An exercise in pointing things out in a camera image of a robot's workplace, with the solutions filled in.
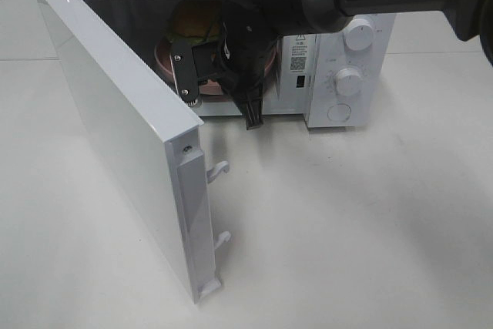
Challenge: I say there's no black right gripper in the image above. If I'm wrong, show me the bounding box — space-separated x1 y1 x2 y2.
171 0 279 130

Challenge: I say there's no pink round plate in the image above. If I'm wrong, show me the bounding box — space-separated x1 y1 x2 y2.
153 37 277 102

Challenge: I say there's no burger with lettuce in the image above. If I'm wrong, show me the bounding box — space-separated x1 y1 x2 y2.
165 0 222 45

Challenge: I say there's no white microwave door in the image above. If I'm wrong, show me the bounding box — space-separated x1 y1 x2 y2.
37 0 230 302

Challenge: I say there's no round white door button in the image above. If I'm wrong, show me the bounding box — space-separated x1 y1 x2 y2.
327 103 351 123

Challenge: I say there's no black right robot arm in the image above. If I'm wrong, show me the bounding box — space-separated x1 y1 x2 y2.
170 0 492 129

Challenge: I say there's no white warning label sticker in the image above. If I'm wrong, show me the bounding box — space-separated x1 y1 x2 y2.
287 35 308 72

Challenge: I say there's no lower white timer knob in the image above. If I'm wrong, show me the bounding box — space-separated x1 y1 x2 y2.
334 67 363 96

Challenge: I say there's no upper white power knob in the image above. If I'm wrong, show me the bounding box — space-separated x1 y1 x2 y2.
343 17 375 52

